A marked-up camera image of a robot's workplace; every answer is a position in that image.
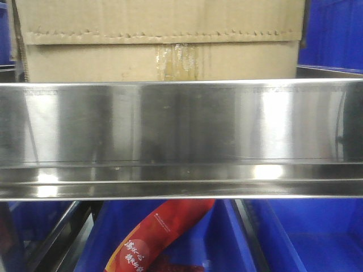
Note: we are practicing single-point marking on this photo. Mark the brown corrugated cardboard box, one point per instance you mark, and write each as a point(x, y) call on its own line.
point(107, 41)

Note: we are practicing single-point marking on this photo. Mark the blue plastic bin lower centre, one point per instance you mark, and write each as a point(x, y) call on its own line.
point(216, 242)

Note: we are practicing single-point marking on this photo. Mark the blue plastic bin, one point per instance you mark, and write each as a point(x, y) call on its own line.
point(35, 220)
point(216, 242)
point(309, 234)
point(6, 34)
point(333, 36)

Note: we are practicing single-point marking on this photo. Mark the red printed snack bag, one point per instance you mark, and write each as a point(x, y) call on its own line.
point(149, 238)

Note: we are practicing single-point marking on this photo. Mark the blue plastic bin lower right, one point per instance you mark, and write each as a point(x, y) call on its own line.
point(309, 234)

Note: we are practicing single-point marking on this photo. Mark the blue plastic bin lower left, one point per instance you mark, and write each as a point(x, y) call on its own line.
point(35, 220)

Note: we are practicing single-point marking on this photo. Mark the blue plastic bin upper right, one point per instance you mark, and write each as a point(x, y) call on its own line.
point(333, 36)

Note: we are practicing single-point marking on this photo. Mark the blue plastic bin upper left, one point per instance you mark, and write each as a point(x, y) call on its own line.
point(6, 34)

